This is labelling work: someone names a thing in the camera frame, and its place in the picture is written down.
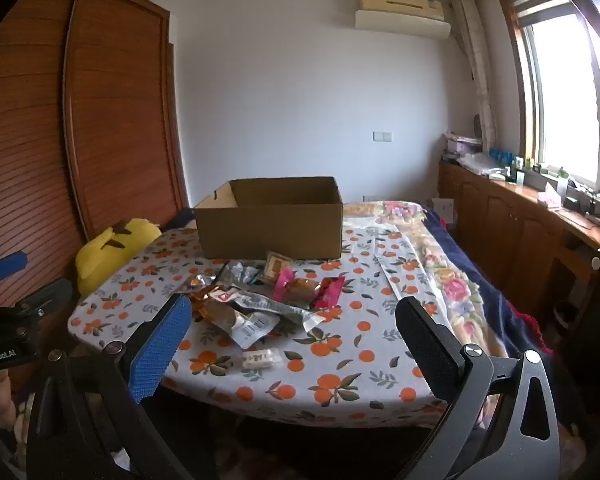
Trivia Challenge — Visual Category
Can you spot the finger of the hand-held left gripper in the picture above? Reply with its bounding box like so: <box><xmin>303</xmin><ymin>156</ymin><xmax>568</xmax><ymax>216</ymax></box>
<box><xmin>0</xmin><ymin>252</ymin><xmax>29</xmax><ymax>293</ymax></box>
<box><xmin>17</xmin><ymin>277</ymin><xmax>74</xmax><ymax>319</ymax></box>

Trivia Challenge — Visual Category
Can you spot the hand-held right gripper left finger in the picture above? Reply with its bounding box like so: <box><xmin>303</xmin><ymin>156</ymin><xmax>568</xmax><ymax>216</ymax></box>
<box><xmin>27</xmin><ymin>292</ymin><xmax>196</xmax><ymax>480</ymax></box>

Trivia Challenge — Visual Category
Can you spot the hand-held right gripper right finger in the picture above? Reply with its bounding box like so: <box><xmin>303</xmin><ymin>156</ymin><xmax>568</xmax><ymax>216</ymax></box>
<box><xmin>395</xmin><ymin>296</ymin><xmax>561</xmax><ymax>480</ymax></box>

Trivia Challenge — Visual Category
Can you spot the pink braised egg packet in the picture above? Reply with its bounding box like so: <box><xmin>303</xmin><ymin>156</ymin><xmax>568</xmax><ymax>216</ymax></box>
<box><xmin>274</xmin><ymin>267</ymin><xmax>347</xmax><ymax>311</ymax></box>

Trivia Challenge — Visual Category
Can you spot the brown cardboard box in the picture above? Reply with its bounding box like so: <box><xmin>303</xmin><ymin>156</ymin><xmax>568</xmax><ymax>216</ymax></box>
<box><xmin>194</xmin><ymin>176</ymin><xmax>344</xmax><ymax>261</ymax></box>

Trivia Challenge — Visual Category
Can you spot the brown snack packet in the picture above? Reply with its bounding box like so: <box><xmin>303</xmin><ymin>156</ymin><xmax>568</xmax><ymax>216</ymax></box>
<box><xmin>195</xmin><ymin>300</ymin><xmax>247</xmax><ymax>335</ymax></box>

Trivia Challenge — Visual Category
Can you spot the yellow plush toy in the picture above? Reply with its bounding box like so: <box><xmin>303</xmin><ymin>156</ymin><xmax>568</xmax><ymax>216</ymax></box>
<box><xmin>76</xmin><ymin>218</ymin><xmax>163</xmax><ymax>296</ymax></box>

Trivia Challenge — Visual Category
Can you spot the copper foil wrapper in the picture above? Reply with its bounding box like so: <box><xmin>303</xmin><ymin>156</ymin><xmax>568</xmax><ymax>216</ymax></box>
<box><xmin>187</xmin><ymin>272</ymin><xmax>222</xmax><ymax>302</ymax></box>

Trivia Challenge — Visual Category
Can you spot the navy blue blanket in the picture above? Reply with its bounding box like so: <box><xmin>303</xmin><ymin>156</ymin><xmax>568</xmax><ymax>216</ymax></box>
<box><xmin>422</xmin><ymin>207</ymin><xmax>556</xmax><ymax>361</ymax></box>

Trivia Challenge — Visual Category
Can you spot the white barcode snack packet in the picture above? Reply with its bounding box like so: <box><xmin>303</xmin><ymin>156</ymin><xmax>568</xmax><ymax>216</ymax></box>
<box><xmin>229</xmin><ymin>310</ymin><xmax>282</xmax><ymax>350</ymax></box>

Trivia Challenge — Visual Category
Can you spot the orange print tablecloth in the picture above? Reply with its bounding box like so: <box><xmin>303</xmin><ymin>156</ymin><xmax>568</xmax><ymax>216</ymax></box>
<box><xmin>67</xmin><ymin>227</ymin><xmax>451</xmax><ymax>428</ymax></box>

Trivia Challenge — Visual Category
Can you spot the small white candy packet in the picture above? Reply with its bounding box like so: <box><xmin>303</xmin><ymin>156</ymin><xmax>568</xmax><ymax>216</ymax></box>
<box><xmin>242</xmin><ymin>347</ymin><xmax>281</xmax><ymax>371</ymax></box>

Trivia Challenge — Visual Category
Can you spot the long silver foil packet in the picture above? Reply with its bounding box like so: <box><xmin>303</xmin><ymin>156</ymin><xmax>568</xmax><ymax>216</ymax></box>
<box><xmin>230</xmin><ymin>292</ymin><xmax>327</xmax><ymax>333</ymax></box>

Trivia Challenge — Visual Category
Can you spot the clear cracker packet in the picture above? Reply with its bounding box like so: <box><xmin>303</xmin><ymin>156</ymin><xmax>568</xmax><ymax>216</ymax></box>
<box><xmin>262</xmin><ymin>251</ymin><xmax>294</xmax><ymax>286</ymax></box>

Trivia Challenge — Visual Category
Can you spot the dark waste bin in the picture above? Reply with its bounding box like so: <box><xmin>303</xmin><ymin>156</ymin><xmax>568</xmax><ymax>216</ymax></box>
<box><xmin>552</xmin><ymin>300</ymin><xmax>579</xmax><ymax>332</ymax></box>

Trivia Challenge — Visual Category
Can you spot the white box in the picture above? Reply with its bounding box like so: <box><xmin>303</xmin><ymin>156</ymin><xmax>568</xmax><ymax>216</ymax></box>
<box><xmin>432</xmin><ymin>198</ymin><xmax>455</xmax><ymax>224</ymax></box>

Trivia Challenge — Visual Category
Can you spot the wooden cabinet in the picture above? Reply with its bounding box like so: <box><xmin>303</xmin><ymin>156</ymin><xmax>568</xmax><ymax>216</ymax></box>
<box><xmin>437</xmin><ymin>160</ymin><xmax>600</xmax><ymax>331</ymax></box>

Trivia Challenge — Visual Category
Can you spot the wooden slatted wardrobe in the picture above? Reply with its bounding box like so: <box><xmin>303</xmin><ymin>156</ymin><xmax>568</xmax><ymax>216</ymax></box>
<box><xmin>0</xmin><ymin>0</ymin><xmax>191</xmax><ymax>311</ymax></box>

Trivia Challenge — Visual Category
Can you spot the white plastic bag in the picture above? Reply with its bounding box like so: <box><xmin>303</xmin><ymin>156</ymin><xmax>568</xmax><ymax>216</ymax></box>
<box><xmin>457</xmin><ymin>152</ymin><xmax>511</xmax><ymax>177</ymax></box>

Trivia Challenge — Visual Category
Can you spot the pink tissue pack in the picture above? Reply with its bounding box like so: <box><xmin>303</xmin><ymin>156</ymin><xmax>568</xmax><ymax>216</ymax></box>
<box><xmin>537</xmin><ymin>182</ymin><xmax>564</xmax><ymax>209</ymax></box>

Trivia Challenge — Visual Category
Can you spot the stack of boxes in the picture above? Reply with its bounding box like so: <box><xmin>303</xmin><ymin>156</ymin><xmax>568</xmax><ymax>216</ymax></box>
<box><xmin>442</xmin><ymin>132</ymin><xmax>483</xmax><ymax>161</ymax></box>

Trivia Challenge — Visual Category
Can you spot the pale curtain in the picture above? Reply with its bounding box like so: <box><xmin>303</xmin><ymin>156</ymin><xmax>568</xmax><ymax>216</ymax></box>
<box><xmin>452</xmin><ymin>0</ymin><xmax>499</xmax><ymax>148</ymax></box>

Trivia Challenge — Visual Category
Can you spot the window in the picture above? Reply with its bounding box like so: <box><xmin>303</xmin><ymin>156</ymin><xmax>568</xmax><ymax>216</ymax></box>
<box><xmin>497</xmin><ymin>0</ymin><xmax>600</xmax><ymax>201</ymax></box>

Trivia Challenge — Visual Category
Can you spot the wall air conditioner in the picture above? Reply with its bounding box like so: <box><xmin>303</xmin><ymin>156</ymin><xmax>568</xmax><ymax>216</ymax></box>
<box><xmin>355</xmin><ymin>0</ymin><xmax>452</xmax><ymax>40</ymax></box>

